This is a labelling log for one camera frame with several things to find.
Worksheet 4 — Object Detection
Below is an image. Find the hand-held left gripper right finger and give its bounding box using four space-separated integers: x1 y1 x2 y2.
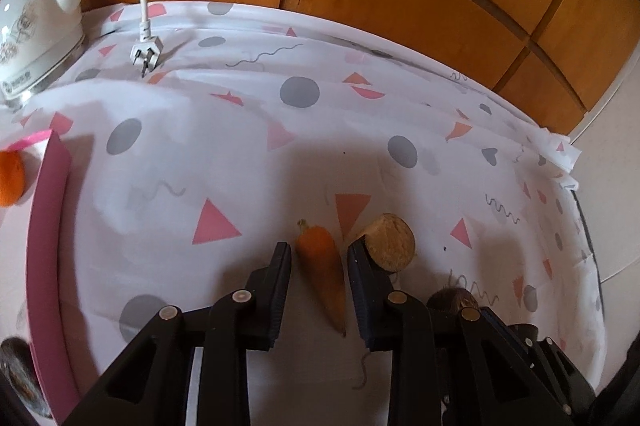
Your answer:
347 239 561 426

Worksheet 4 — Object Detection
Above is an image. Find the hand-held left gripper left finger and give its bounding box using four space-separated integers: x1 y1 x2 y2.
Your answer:
62 241 293 426

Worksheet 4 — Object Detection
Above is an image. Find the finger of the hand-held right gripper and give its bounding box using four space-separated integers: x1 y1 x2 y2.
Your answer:
480 307 598 426

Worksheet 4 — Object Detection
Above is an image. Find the carrot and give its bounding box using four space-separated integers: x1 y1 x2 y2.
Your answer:
295 218 348 338

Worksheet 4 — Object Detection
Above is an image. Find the pink shallow cardboard box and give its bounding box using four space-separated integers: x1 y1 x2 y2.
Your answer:
0 128 82 426

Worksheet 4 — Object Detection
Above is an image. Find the cut eggplant piece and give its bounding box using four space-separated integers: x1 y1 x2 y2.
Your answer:
0 337 41 407
355 213 417 274

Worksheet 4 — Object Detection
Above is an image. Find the orange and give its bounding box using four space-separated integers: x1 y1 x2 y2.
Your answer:
0 149 26 207

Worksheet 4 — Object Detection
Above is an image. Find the dark purple round fruit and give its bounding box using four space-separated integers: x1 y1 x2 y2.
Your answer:
427 287 481 313

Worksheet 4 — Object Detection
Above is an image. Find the white patterned tablecloth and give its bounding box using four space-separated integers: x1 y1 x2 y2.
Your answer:
0 0 601 426

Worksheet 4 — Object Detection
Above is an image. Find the silver kettle base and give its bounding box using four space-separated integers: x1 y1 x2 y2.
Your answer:
2 33 87 109

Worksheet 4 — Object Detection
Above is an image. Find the white floral ceramic kettle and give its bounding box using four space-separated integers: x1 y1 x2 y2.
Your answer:
0 0 91 99

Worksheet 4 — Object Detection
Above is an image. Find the white power cord with plug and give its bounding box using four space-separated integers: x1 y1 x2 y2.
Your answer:
80 0 164 78

